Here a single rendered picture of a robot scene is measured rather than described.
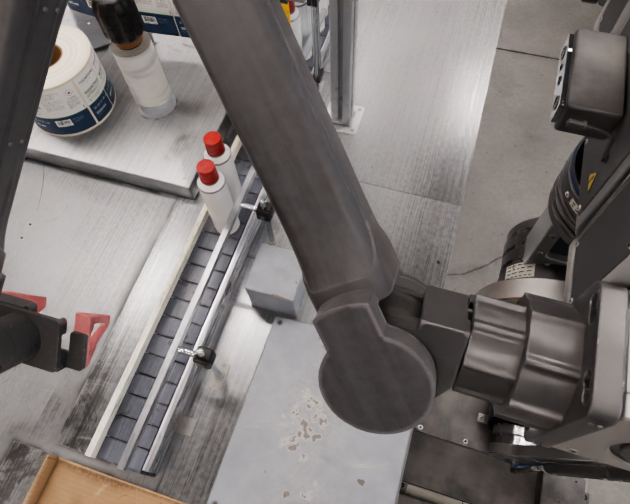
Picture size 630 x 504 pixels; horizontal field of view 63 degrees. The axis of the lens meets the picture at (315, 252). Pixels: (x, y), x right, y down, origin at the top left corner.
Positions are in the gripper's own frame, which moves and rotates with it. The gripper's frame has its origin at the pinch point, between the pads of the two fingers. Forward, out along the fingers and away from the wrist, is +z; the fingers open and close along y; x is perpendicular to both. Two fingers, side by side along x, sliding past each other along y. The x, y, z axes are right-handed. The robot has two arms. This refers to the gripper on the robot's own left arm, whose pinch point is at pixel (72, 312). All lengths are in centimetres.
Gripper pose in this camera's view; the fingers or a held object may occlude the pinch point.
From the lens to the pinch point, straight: 75.9
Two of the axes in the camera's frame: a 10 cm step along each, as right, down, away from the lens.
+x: -1.9, 9.6, 2.3
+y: -9.6, -2.3, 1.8
